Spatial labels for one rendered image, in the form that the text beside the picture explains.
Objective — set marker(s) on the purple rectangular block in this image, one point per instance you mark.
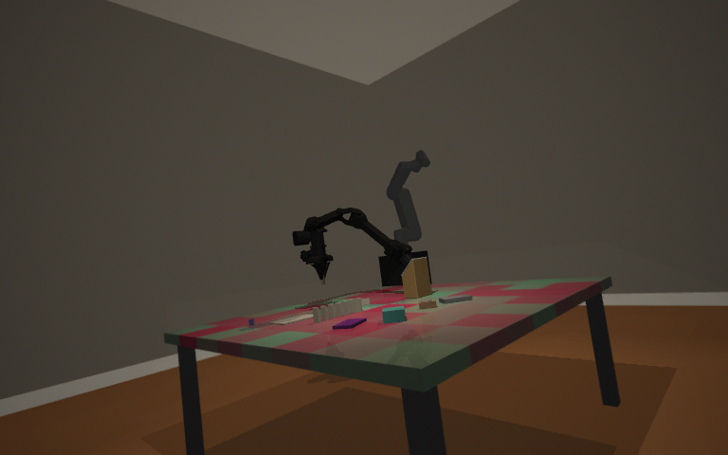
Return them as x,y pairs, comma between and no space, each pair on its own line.
349,323

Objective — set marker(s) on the teal rectangular block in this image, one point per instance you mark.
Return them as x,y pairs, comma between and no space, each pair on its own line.
393,314

